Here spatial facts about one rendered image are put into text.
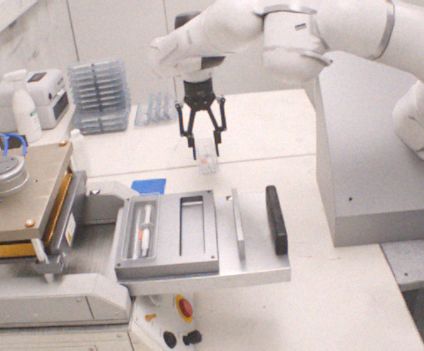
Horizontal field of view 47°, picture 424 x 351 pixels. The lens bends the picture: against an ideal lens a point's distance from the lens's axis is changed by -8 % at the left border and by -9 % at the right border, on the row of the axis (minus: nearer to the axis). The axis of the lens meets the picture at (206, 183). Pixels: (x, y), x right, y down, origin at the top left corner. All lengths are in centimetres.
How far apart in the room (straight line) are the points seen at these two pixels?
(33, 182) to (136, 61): 255
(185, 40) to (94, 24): 232
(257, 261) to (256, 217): 12
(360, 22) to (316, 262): 57
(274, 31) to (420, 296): 92
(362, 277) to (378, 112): 38
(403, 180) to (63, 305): 78
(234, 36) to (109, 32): 246
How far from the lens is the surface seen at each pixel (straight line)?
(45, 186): 86
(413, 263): 120
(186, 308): 102
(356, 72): 127
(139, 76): 341
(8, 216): 82
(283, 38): 86
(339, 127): 121
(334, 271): 115
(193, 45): 104
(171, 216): 92
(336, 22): 82
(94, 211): 104
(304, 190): 140
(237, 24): 91
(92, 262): 96
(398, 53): 85
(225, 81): 342
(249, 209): 96
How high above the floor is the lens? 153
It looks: 32 degrees down
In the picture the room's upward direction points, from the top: 7 degrees counter-clockwise
